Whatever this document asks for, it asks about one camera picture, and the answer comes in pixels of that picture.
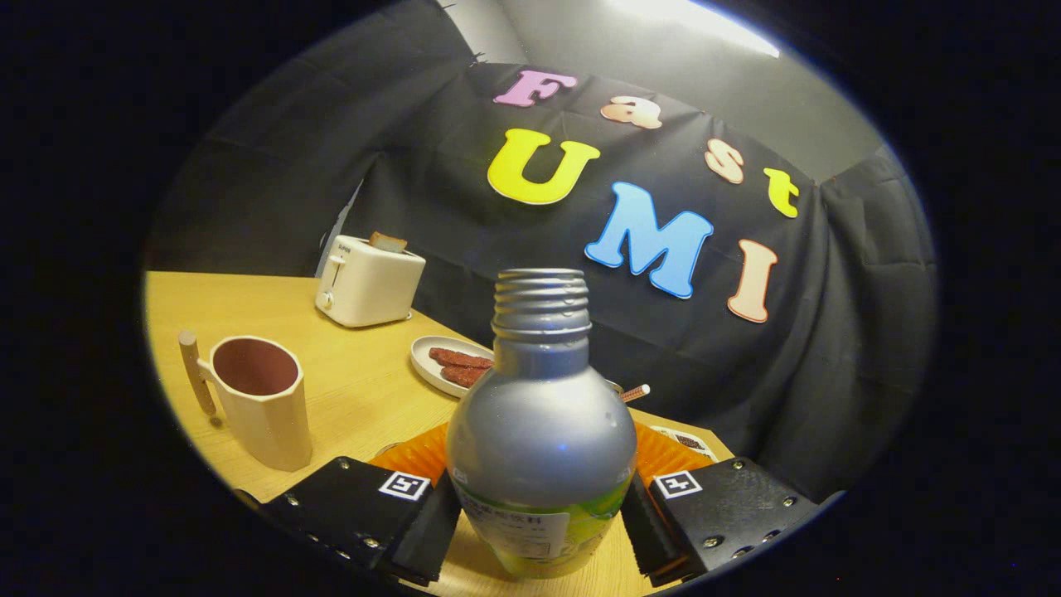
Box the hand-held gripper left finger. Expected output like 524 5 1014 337
235 421 463 588

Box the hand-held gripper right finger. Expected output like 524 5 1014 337
620 419 830 588

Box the silver bottle with green label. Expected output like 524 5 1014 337
445 268 639 580

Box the beige cup with wooden handle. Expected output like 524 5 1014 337
178 330 314 473

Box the white divided snack dish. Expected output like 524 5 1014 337
649 425 719 462

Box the wooden table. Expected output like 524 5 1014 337
145 271 734 597

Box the white oval plate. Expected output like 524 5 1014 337
410 335 497 399

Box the black backdrop cloth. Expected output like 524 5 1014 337
145 0 942 502

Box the white toaster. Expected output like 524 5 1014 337
315 232 427 328

